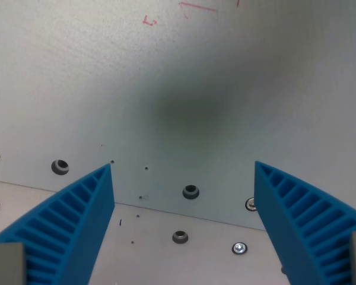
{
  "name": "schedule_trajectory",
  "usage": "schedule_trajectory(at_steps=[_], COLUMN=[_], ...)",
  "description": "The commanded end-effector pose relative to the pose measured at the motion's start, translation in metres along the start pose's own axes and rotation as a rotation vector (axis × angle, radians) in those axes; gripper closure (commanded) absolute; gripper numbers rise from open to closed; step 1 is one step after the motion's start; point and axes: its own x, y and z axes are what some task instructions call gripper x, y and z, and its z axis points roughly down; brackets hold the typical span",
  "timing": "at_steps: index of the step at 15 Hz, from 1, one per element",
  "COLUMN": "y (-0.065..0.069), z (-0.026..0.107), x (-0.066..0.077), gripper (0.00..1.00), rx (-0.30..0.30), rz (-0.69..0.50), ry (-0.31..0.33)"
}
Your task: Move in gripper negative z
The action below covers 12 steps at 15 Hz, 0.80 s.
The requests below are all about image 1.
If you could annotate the silver hex socket screw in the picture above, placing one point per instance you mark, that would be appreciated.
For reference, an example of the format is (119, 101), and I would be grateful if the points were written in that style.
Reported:
(250, 204)
(239, 248)

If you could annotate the grey threaded insert hole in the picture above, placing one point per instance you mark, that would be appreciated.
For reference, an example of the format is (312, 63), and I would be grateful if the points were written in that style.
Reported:
(180, 237)

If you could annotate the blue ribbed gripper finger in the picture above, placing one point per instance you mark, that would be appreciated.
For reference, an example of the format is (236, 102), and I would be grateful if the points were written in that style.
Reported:
(287, 219)
(77, 225)

